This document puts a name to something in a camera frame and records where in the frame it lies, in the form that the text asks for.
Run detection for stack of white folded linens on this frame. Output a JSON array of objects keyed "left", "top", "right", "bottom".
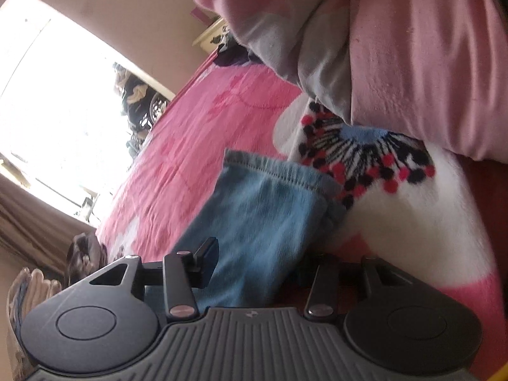
[{"left": 6, "top": 268, "right": 64, "bottom": 381}]

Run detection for beige curtain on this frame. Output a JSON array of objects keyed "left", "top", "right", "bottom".
[{"left": 0, "top": 159, "right": 96, "bottom": 274}]

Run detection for pink quilt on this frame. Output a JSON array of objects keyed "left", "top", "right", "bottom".
[{"left": 190, "top": 0, "right": 508, "bottom": 163}]

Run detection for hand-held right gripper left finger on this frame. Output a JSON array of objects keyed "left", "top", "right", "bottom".
[{"left": 89, "top": 237, "right": 221, "bottom": 321}]

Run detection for wheelchair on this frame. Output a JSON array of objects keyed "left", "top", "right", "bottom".
[{"left": 113, "top": 63, "right": 175, "bottom": 155}]

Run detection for folded plaid shirt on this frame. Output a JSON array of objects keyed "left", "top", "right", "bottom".
[{"left": 65, "top": 232, "right": 108, "bottom": 286}]

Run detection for blue jeans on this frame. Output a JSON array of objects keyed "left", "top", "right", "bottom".
[{"left": 145, "top": 149, "right": 348, "bottom": 314}]

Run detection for cream nightstand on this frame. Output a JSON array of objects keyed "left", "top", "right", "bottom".
[{"left": 192, "top": 18, "right": 229, "bottom": 48}]

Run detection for pink floral blanket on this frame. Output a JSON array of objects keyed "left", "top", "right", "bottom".
[{"left": 95, "top": 61, "right": 501, "bottom": 366}]

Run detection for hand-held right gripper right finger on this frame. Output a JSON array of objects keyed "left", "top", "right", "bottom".
[{"left": 296, "top": 254, "right": 413, "bottom": 321}]

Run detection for dark navy garment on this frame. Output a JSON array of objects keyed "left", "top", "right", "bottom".
[{"left": 214, "top": 42, "right": 258, "bottom": 68}]

